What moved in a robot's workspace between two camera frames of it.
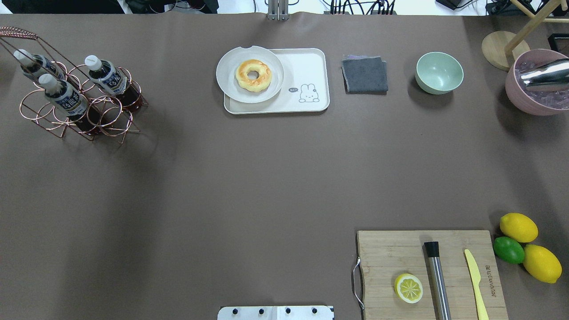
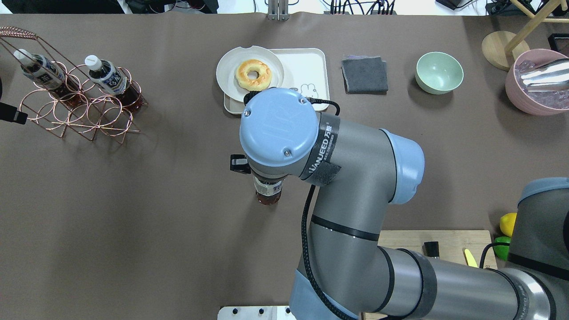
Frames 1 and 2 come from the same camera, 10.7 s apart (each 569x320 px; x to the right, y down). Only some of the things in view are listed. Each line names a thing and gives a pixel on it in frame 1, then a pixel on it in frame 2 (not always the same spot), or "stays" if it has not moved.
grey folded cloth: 366,75 stays
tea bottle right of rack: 105,74 stays
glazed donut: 254,85 stays
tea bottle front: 66,97 to 268,190
